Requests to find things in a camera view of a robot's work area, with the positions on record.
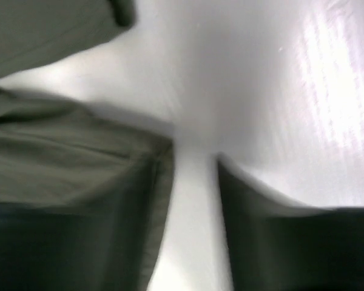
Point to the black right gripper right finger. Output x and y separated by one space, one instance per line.
276 243

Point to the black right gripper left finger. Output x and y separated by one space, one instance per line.
93 246

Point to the olive green shorts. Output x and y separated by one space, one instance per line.
55 152

